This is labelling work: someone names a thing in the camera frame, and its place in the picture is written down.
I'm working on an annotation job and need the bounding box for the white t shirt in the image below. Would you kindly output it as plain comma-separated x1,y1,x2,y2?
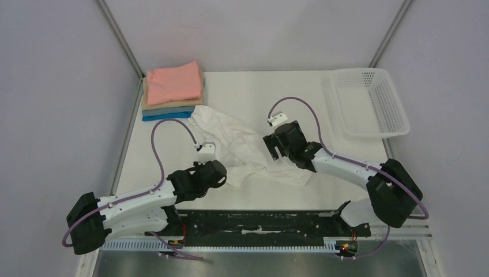
189,105,311,187

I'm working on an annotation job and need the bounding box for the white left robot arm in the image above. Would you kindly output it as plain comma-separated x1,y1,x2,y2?
62,160,227,255

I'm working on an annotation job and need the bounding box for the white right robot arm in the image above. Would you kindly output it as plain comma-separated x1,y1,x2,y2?
263,121,423,235

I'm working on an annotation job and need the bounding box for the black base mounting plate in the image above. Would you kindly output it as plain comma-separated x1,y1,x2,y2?
157,209,371,247

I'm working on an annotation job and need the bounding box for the folded bright blue t shirt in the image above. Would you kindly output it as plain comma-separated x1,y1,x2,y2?
142,111,193,122

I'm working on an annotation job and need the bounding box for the folded grey-blue t shirt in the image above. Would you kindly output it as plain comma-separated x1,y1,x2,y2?
142,106,195,117

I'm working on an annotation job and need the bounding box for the folded beige t shirt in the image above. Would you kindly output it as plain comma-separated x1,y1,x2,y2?
141,77,204,111

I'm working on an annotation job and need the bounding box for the white perforated plastic basket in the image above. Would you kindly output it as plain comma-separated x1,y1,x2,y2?
330,68,411,139

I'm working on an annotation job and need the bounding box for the folded pink t shirt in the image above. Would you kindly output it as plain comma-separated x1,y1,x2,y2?
146,61,203,106

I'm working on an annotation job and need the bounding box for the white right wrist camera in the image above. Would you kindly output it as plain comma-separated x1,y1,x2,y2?
267,111,288,128

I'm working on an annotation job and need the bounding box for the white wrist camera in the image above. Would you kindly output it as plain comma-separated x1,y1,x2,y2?
196,142,216,164
267,111,288,128

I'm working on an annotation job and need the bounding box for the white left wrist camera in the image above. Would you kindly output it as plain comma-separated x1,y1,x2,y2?
196,142,216,164

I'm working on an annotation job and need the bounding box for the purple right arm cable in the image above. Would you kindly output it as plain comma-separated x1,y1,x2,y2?
266,96,430,261

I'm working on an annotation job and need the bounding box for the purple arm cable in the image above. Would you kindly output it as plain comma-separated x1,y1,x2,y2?
62,118,207,261
266,96,430,261

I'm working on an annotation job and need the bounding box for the right aluminium frame post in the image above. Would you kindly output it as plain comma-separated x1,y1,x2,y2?
368,0,415,68

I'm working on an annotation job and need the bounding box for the aluminium frame post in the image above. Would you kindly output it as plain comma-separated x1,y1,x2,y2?
94,0,145,79
368,0,415,68

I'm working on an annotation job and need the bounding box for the white slotted cable duct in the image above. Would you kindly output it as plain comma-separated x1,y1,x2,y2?
101,238,340,254

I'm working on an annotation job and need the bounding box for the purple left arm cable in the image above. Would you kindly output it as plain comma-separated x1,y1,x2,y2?
62,118,207,261

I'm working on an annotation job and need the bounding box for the left aluminium frame post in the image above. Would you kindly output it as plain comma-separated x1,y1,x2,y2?
94,0,145,79

